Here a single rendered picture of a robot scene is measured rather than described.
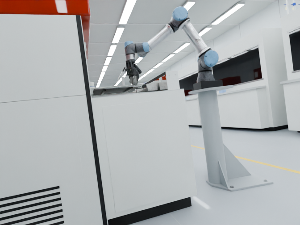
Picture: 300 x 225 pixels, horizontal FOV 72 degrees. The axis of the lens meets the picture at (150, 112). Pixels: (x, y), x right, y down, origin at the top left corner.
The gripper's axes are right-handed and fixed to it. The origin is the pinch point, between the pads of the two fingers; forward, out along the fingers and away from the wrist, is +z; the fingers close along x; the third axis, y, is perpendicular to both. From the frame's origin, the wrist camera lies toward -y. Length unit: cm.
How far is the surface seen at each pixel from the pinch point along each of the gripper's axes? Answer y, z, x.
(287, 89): -258, 15, 135
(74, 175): 74, 48, 2
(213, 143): -31, 55, 50
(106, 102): 44.7, 13.2, 3.6
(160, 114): 21.1, 25.0, 28.2
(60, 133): 77, 27, 0
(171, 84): 7.1, 5.0, 33.5
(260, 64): -321, -41, 104
